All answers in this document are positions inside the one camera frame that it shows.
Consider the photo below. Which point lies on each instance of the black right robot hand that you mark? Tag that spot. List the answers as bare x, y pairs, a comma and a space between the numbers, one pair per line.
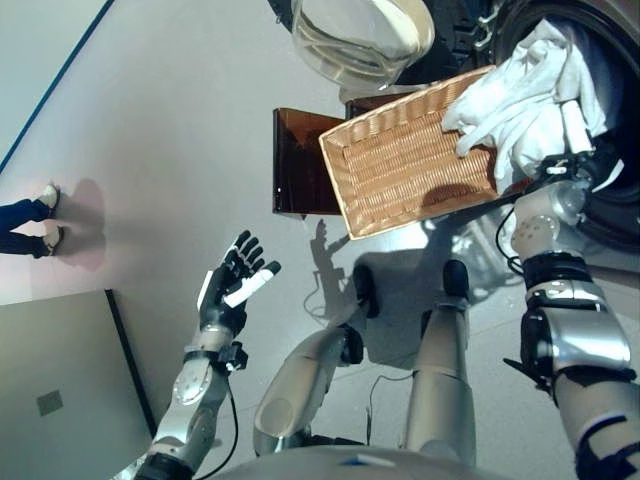
575, 130

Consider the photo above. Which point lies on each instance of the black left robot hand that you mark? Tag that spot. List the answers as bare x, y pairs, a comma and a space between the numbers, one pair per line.
225, 290

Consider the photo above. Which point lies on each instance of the white garment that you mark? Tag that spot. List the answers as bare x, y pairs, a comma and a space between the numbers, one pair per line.
520, 105

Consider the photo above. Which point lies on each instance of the wicker laundry basket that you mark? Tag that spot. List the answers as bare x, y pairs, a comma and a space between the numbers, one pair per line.
400, 170

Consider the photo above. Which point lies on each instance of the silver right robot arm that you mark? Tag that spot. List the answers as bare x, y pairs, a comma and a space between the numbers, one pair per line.
580, 350

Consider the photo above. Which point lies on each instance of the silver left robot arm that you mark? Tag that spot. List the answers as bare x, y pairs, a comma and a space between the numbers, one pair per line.
195, 390

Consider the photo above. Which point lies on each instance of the grey front-load washing machine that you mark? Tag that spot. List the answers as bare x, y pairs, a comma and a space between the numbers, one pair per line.
620, 60

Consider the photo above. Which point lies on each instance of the silver left robot leg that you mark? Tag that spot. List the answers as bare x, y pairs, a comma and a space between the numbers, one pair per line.
300, 380

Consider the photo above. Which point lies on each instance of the silver robot leg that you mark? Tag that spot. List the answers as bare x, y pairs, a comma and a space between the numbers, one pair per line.
440, 390
300, 380

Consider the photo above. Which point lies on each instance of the brown acrylic stand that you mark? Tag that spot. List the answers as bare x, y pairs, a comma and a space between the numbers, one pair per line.
295, 165

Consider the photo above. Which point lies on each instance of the white panel black edge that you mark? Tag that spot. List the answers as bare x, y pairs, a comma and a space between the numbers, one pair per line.
65, 375

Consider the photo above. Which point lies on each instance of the grey robot torso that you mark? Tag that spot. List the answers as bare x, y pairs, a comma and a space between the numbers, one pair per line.
375, 465

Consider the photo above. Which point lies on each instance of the round glass washer door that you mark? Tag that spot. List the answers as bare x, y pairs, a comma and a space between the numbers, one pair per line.
360, 40

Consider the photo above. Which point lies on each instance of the silver right robot leg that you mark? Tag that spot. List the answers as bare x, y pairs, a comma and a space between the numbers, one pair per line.
440, 390

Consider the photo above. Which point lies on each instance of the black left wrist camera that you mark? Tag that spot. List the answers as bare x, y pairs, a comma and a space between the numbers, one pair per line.
236, 356

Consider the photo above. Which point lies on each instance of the grey wall socket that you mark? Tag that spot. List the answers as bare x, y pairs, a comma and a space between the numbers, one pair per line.
50, 403

